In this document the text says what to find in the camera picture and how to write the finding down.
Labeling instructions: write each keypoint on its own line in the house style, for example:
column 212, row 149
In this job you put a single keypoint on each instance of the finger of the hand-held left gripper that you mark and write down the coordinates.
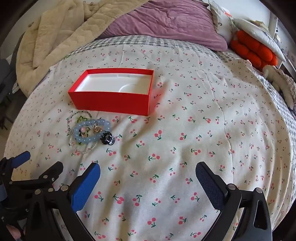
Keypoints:
column 49, row 170
column 20, row 158

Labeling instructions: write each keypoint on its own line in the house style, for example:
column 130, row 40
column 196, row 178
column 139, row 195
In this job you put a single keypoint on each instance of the pink flower earring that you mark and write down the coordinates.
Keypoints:
column 82, row 129

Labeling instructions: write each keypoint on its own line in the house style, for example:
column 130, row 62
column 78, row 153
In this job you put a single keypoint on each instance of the purple pillow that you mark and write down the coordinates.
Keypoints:
column 173, row 23

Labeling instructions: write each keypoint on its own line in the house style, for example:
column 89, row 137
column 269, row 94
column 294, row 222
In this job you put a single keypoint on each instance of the grey armchair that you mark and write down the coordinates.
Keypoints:
column 5, row 74

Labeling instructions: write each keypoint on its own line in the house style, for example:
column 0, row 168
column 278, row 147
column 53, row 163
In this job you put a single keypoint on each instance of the cream quilted blanket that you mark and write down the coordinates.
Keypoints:
column 57, row 34

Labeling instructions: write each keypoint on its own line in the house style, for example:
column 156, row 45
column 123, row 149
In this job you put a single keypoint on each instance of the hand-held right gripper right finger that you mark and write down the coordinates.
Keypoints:
column 209, row 186

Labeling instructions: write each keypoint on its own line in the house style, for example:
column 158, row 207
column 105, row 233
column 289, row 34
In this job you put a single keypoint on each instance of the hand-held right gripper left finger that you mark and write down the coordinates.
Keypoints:
column 85, row 185

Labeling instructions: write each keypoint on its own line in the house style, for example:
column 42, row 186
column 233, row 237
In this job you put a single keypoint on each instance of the black hair claw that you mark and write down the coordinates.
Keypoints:
column 106, row 138

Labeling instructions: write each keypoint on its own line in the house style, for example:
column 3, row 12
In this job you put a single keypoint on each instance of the cherry print bedsheet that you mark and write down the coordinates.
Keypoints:
column 185, row 115

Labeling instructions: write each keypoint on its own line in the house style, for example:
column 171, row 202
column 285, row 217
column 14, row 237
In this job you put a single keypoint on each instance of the white plush toy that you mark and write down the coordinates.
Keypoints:
column 275, row 74

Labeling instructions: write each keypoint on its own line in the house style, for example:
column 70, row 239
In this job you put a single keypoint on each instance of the orange plush cushion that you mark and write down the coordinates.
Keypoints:
column 249, row 51

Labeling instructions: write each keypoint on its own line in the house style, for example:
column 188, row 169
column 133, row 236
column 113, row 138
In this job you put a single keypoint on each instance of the white printed pillow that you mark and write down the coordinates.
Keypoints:
column 222, row 20
column 266, row 34

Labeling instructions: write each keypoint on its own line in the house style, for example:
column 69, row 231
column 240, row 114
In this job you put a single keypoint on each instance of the red cardboard box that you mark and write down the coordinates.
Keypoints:
column 111, row 102

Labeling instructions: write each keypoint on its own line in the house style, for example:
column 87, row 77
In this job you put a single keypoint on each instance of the white bedside furniture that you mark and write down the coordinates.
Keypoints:
column 273, row 23

